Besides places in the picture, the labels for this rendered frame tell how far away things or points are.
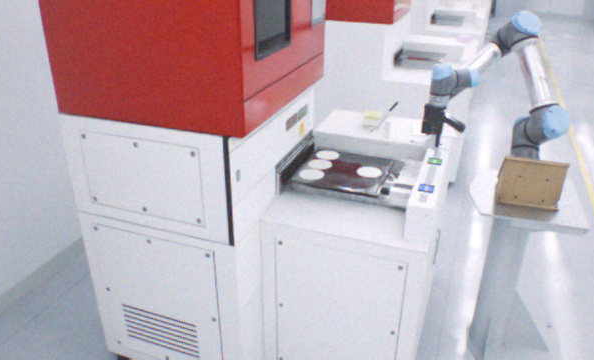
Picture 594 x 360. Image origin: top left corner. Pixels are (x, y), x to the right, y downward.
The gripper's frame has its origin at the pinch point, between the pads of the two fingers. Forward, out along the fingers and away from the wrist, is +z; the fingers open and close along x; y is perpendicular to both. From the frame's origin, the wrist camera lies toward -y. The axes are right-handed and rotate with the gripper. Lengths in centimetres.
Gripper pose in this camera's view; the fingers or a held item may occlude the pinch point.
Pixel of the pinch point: (437, 152)
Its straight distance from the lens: 213.1
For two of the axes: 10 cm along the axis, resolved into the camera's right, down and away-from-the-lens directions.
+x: -3.5, 4.0, -8.4
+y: -9.4, -1.6, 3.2
